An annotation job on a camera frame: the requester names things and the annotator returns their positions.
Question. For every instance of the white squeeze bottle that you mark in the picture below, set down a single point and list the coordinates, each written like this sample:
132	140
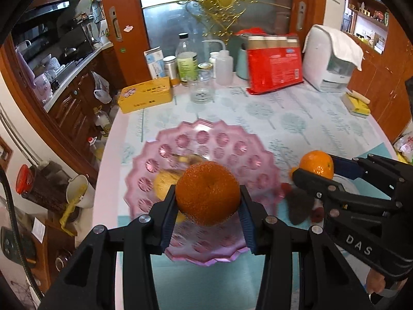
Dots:
224	67

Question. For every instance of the spotted yellow banana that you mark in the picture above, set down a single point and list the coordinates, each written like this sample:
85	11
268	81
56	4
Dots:
188	159

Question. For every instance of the hanging plastic bag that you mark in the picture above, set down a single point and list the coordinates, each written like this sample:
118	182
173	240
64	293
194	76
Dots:
103	93

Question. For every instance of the speckled yellow pear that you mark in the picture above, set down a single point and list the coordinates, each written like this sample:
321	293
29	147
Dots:
164	184

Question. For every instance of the pink plastic bowl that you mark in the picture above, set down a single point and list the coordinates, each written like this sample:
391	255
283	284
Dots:
226	142

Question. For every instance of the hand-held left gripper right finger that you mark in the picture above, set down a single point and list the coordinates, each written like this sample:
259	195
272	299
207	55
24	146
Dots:
248	226

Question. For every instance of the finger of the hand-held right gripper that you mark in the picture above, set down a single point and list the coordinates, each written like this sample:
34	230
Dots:
309	180
348	168

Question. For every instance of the wooden kitchen base cabinet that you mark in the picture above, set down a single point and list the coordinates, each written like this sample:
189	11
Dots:
74	109

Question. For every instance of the glass bottle with green label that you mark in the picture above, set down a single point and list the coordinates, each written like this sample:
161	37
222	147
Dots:
187	61

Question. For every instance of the red pack of paper cups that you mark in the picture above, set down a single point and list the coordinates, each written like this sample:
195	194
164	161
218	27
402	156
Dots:
274	67

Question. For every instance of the teal jug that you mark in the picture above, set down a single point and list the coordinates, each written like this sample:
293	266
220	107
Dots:
241	64

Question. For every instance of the black device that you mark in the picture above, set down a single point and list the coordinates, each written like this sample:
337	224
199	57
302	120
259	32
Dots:
16	245

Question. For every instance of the yellow peel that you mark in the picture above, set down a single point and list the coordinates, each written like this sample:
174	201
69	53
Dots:
69	213

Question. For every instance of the white carton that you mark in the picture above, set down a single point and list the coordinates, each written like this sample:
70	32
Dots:
155	64

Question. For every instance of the small glass jar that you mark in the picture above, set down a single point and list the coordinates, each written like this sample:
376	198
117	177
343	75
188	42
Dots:
205	66

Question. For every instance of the white countertop appliance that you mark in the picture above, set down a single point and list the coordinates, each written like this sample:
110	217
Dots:
316	61

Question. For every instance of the dark avocado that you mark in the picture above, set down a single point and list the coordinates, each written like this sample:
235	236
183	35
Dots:
300	210

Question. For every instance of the clear glass cup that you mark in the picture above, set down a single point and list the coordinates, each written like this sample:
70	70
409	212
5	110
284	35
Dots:
201	87

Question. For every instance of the yellow sponge pack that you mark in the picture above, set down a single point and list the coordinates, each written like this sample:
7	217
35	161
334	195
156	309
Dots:
356	105

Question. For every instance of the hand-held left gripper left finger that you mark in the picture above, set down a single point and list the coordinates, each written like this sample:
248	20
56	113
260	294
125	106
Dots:
167	219

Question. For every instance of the white enamel pot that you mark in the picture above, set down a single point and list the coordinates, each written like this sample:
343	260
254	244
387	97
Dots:
88	198

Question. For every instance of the metal can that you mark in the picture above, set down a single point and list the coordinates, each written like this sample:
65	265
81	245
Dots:
170	71

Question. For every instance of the white pill bottle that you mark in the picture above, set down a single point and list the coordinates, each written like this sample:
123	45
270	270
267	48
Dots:
213	58

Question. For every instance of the person's right hand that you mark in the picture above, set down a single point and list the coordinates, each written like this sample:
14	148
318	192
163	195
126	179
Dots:
376	282

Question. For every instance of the red-lidded jar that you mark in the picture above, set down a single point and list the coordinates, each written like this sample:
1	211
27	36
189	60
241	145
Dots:
24	177

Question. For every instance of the pink floral kettle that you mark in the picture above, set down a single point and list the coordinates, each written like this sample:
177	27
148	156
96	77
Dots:
43	87

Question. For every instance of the white towel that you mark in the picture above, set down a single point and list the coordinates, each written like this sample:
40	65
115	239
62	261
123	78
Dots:
348	48

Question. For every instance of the teal striped placemat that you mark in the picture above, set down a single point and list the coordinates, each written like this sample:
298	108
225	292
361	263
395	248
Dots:
209	284

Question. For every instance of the yellow tin box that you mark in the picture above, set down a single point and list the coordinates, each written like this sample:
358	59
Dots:
145	95

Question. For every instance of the oil bottle with red cap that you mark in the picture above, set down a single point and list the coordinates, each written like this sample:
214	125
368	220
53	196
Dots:
96	150

